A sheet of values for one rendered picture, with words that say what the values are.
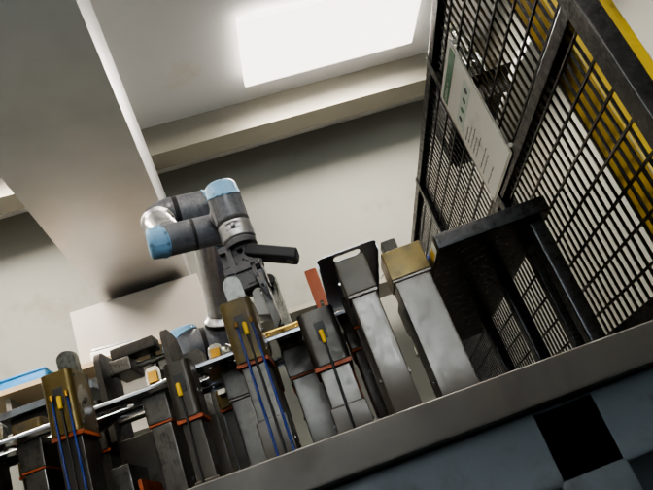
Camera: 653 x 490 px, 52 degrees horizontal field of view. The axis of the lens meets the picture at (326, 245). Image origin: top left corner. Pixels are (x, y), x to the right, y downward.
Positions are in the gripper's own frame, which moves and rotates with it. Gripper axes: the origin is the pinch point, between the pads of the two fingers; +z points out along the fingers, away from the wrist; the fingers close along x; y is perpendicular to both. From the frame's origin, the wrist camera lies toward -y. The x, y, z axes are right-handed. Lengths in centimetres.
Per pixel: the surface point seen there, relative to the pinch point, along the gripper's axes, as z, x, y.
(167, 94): -245, -229, 29
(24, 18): -145, -40, 48
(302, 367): 10.1, -3.1, -1.2
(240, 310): 1.7, 19.9, 4.9
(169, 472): 20.5, 0.6, 29.6
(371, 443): 36, 68, -7
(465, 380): 26.6, 11.6, -28.3
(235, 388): 9.1, -2.5, 13.1
